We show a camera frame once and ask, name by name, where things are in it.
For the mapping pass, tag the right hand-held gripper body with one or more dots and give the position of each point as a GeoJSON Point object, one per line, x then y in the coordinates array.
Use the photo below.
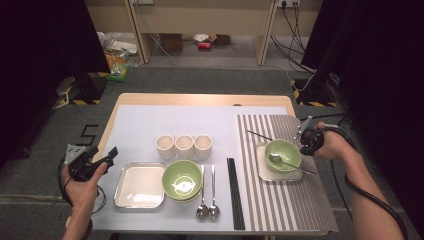
{"type": "Point", "coordinates": [311, 143]}

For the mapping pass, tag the pile of clear plastic bags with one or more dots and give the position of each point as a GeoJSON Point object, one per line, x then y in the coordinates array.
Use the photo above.
{"type": "Point", "coordinates": [120, 45]}

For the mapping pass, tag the beige wooden desk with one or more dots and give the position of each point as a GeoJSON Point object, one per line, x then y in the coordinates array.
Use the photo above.
{"type": "Point", "coordinates": [206, 16]}

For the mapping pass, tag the red can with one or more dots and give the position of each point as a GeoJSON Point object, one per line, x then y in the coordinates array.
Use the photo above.
{"type": "Point", "coordinates": [204, 45]}

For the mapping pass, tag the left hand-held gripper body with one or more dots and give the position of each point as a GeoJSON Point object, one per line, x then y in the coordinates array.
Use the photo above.
{"type": "Point", "coordinates": [80, 166]}

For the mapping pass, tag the person's right hand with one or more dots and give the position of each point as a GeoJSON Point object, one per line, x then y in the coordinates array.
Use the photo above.
{"type": "Point", "coordinates": [335, 146]}

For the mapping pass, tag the white wall socket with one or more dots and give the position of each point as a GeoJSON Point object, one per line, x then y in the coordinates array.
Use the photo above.
{"type": "Point", "coordinates": [290, 2]}
{"type": "Point", "coordinates": [143, 1]}

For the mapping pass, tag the brown cardboard box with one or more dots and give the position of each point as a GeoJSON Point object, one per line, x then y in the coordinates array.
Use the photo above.
{"type": "Point", "coordinates": [171, 42]}

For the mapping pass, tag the green snack packet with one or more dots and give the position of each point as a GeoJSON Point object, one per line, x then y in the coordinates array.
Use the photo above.
{"type": "Point", "coordinates": [117, 75]}

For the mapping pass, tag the crumpled white bag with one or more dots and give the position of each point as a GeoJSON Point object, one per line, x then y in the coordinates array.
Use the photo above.
{"type": "Point", "coordinates": [200, 37]}

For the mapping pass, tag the bundle of black chopsticks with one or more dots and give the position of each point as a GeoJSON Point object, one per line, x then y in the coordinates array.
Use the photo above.
{"type": "Point", "coordinates": [235, 193]}

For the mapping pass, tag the person's left hand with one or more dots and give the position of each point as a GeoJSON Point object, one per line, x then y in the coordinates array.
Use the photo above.
{"type": "Point", "coordinates": [81, 195]}

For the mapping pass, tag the small open cardboard box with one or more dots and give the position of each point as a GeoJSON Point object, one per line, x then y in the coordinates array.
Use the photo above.
{"type": "Point", "coordinates": [221, 40]}

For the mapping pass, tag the silver metal spoon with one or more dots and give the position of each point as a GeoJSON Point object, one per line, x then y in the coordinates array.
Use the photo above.
{"type": "Point", "coordinates": [213, 211]}
{"type": "Point", "coordinates": [276, 157]}
{"type": "Point", "coordinates": [202, 211]}

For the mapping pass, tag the green ceramic bowl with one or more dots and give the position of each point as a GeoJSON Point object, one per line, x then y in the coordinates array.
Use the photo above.
{"type": "Point", "coordinates": [286, 148]}
{"type": "Point", "coordinates": [181, 180]}
{"type": "Point", "coordinates": [185, 201]}

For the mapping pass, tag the square white plate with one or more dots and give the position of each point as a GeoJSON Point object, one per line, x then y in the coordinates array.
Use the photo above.
{"type": "Point", "coordinates": [266, 175]}
{"type": "Point", "coordinates": [138, 185]}

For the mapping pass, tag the pale white paper sheet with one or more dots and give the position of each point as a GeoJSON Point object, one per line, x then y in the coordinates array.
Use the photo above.
{"type": "Point", "coordinates": [150, 120]}

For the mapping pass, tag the brown white striped placemat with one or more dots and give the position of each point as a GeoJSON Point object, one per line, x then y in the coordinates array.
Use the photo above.
{"type": "Point", "coordinates": [286, 206]}

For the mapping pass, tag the black stand base hazard tape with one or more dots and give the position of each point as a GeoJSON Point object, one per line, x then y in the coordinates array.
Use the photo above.
{"type": "Point", "coordinates": [316, 91]}
{"type": "Point", "coordinates": [88, 88]}

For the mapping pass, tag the single black chopstick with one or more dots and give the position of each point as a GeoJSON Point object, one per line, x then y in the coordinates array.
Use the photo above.
{"type": "Point", "coordinates": [260, 135]}

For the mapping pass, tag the yellow snack bag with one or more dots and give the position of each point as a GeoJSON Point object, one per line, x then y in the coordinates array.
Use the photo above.
{"type": "Point", "coordinates": [113, 61]}

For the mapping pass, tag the black curtain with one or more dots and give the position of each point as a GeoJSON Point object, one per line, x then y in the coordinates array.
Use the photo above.
{"type": "Point", "coordinates": [383, 83]}
{"type": "Point", "coordinates": [40, 50]}

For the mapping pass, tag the cream ceramic cup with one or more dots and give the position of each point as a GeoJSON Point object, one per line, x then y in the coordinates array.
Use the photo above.
{"type": "Point", "coordinates": [184, 146]}
{"type": "Point", "coordinates": [203, 146]}
{"type": "Point", "coordinates": [165, 146]}

